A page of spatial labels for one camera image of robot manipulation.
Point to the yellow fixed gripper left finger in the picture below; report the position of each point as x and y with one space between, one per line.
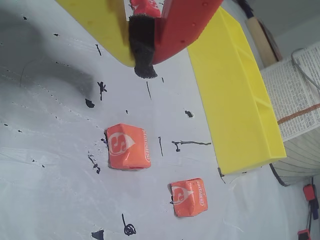
100 20

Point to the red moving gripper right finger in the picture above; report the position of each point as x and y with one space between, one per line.
182 25

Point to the red candy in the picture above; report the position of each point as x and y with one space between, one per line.
146 7

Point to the orange candy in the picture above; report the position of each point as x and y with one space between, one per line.
127 147
188 197

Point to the yellow three-compartment box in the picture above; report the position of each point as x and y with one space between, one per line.
232 100

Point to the brown rubber band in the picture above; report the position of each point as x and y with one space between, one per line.
298 113

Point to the white plastic table cover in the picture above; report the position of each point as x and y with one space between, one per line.
50 187

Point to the black stand with red tips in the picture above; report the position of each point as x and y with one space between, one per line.
309 192

